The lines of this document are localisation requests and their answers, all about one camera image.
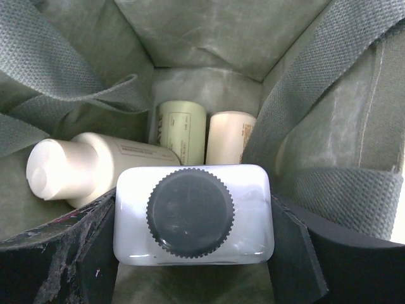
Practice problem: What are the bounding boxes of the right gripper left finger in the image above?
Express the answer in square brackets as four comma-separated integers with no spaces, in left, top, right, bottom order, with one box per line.
[1,190,118,303]

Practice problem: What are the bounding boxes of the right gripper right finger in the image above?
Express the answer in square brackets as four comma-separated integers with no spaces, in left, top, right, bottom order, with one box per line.
[268,196,404,303]

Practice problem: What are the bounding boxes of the beige bottle white cap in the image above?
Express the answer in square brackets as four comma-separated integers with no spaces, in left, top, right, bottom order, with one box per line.
[26,132,180,208]

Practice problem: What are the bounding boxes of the clear bottle black cap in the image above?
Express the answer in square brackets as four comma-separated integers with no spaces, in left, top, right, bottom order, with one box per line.
[113,165,275,266]

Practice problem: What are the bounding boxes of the cream bottle with label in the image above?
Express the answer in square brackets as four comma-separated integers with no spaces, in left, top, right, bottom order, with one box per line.
[205,111,256,165]

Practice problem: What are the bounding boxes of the green bottle white cap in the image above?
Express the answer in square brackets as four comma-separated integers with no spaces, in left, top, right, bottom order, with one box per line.
[157,101,207,166]

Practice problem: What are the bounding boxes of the green canvas bag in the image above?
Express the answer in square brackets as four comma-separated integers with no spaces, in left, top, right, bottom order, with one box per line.
[1,1,404,303]

